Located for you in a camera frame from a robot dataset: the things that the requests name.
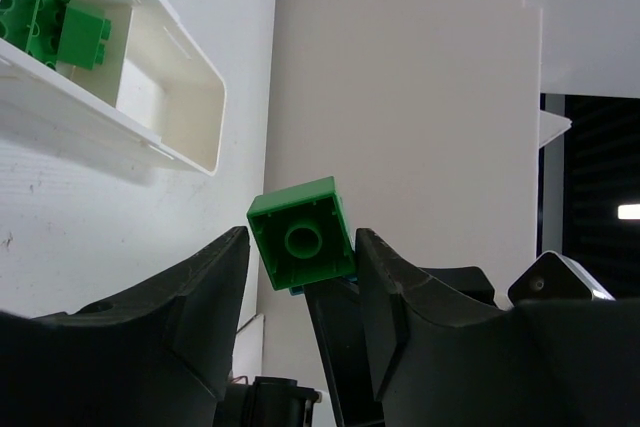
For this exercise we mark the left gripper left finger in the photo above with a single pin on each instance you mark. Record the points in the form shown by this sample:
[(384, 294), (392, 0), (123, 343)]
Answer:
[(156, 354)]

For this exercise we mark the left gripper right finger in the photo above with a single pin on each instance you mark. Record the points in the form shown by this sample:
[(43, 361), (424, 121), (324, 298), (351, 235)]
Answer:
[(438, 357)]

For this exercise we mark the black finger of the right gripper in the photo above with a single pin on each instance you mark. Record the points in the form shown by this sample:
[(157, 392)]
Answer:
[(335, 312)]

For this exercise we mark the small green square lego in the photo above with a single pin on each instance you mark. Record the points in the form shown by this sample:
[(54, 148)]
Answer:
[(302, 234)]

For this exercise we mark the green long lego brick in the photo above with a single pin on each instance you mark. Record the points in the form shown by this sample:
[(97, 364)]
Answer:
[(83, 37)]

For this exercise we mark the white three-compartment tray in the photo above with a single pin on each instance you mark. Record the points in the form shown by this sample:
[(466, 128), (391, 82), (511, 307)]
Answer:
[(157, 97)]

